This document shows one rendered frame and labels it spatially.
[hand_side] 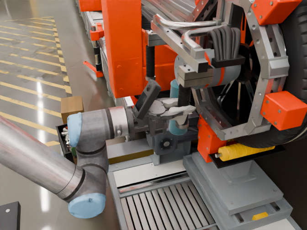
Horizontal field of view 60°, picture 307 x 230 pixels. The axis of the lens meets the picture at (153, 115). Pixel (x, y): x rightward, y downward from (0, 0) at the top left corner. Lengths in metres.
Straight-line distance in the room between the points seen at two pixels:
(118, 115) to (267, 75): 0.43
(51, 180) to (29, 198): 1.09
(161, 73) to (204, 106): 0.36
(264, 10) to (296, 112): 0.28
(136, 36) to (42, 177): 0.87
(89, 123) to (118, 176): 0.91
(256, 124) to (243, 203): 0.57
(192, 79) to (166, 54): 0.69
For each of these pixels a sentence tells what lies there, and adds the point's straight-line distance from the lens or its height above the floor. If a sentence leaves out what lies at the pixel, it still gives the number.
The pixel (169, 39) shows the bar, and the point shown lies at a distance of 0.91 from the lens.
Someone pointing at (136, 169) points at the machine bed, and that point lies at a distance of 1.65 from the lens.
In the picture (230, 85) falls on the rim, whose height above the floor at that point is 0.74.
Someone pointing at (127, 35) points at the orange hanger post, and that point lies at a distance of 1.32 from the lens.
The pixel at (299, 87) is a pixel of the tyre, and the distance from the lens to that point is 0.85.
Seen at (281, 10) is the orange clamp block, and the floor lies 1.10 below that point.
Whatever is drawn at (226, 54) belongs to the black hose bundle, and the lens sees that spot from 0.77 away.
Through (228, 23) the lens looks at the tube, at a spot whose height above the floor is 1.02.
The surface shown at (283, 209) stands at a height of 0.15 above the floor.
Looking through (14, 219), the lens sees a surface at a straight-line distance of 1.30.
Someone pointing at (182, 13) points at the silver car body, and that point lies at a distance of 1.77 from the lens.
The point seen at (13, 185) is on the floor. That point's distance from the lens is 1.87.
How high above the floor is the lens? 1.27
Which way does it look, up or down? 35 degrees down
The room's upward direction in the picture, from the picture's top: straight up
